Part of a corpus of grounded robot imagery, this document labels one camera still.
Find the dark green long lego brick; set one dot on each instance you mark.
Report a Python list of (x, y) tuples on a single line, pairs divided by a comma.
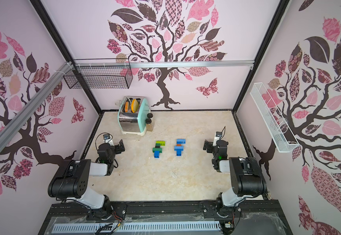
[(157, 150)]

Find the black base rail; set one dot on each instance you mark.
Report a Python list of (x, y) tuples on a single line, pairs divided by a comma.
[(206, 208)]

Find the lime green long lego brick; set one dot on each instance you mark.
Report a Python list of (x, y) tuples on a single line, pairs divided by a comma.
[(162, 143)]

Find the black wire basket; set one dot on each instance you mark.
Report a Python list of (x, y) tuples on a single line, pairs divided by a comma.
[(108, 74)]

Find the mint green toaster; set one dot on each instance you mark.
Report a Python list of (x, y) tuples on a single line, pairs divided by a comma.
[(132, 115)]

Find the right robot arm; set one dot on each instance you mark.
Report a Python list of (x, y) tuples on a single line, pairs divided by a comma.
[(246, 177)]

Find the aluminium rail wall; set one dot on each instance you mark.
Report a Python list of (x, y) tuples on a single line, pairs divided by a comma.
[(28, 110), (187, 64)]

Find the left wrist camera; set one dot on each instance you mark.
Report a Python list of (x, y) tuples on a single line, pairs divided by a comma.
[(108, 139)]

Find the white cable duct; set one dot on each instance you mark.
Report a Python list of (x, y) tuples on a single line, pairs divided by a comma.
[(133, 227)]

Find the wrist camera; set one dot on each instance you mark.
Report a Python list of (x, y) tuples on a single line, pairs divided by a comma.
[(218, 136), (108, 139)]

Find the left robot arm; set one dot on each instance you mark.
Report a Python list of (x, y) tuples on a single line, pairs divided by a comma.
[(70, 183)]

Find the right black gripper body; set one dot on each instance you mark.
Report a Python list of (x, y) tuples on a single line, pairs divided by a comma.
[(210, 147)]

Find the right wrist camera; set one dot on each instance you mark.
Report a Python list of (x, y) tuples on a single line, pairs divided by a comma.
[(218, 136)]

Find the light blue long lego brick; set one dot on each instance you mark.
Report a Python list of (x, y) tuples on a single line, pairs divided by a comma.
[(179, 148)]

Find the aluminium rail left wall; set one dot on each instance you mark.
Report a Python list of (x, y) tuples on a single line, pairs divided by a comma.
[(28, 110)]

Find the aluminium rail back wall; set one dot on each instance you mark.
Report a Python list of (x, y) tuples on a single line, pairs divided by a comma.
[(187, 64)]

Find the white wire shelf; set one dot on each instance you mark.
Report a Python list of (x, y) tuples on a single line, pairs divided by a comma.
[(267, 102)]

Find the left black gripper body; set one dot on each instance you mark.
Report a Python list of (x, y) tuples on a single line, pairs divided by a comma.
[(116, 150)]

